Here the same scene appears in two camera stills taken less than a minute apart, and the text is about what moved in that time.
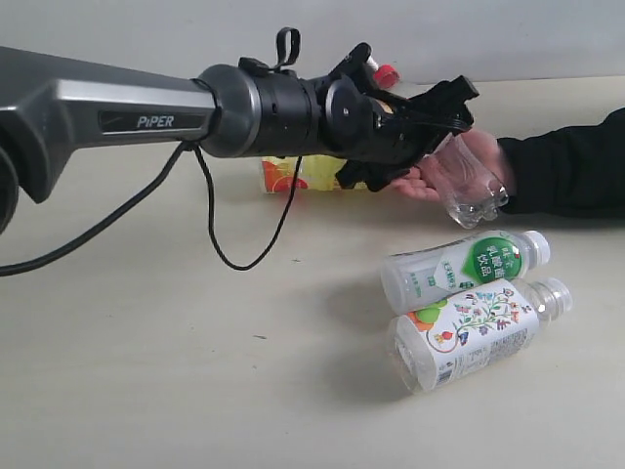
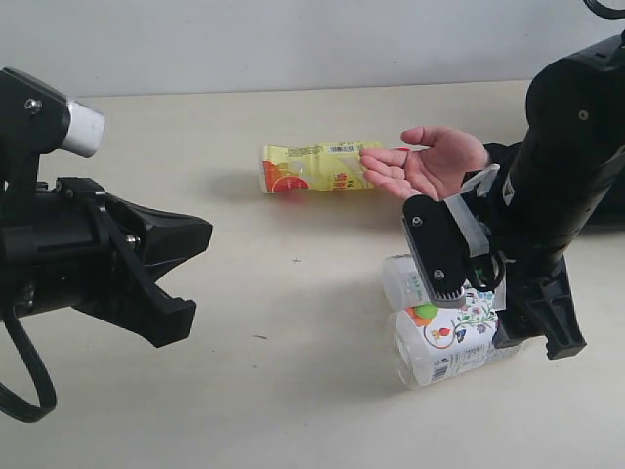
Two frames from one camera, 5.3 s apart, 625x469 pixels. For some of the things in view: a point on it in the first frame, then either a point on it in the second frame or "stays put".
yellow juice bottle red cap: (315, 173) stays put
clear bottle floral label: (432, 345) stays put
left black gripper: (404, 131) → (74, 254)
